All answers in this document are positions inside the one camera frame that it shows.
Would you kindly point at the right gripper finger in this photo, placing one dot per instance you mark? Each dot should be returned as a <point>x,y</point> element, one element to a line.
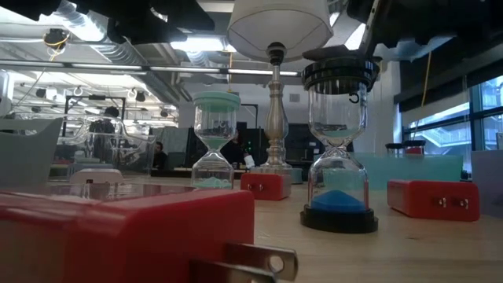
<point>342,53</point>

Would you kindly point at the mint green hourglass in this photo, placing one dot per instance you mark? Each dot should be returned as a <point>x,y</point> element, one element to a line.
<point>216,102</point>

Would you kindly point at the small black hourglass blue sand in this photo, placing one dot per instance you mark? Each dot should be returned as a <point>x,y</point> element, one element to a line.
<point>395,145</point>

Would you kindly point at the black hourglass red sand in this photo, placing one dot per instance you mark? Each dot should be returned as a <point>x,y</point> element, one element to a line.
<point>414,143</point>

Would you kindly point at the large black hourglass blue sand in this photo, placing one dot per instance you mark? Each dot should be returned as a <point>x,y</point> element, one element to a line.
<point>338,204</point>

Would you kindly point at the red plug charger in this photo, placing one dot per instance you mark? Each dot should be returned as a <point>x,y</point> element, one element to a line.
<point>118,236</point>
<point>263,186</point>
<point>416,200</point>

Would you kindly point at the pale pink plug charger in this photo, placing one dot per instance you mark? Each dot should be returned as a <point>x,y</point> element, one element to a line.
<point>96,175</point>

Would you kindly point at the long overhead light bar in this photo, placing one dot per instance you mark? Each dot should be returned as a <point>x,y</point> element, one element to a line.
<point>118,67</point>

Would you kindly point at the silver table lamp white shade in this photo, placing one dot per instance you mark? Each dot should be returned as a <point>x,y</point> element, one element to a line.
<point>275,23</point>

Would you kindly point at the person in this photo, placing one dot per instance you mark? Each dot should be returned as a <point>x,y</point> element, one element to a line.
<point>112,112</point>
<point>232,153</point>
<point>159,153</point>

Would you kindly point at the black rolling cart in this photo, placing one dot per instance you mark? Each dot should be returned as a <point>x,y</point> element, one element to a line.
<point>298,149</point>

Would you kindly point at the dark framed window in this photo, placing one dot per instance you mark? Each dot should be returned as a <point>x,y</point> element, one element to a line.
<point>444,133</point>

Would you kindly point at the teal translucent tray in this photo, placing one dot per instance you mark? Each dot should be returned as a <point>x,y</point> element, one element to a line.
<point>412,169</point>

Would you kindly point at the clear plastic bin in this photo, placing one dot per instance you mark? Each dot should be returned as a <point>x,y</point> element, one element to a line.
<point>129,157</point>

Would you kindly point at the grey plastic bin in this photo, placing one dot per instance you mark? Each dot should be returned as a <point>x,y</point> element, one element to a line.
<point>23,157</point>

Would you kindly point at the silver ventilation duct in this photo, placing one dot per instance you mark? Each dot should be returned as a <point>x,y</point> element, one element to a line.
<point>129,59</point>

